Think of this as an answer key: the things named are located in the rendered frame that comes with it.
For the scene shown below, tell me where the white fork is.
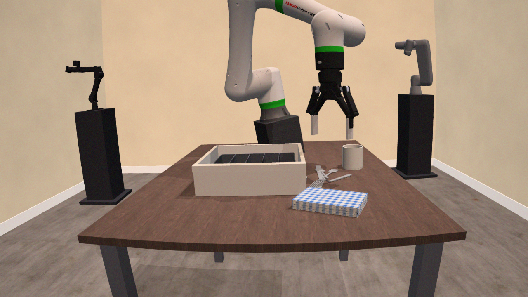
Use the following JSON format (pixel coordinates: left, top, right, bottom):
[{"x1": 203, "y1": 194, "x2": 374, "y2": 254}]
[{"x1": 309, "y1": 174, "x2": 352, "y2": 188}]

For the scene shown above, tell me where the blue and white checkered towel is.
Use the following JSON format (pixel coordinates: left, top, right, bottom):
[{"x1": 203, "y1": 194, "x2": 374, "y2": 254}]
[{"x1": 292, "y1": 187, "x2": 368, "y2": 217}]

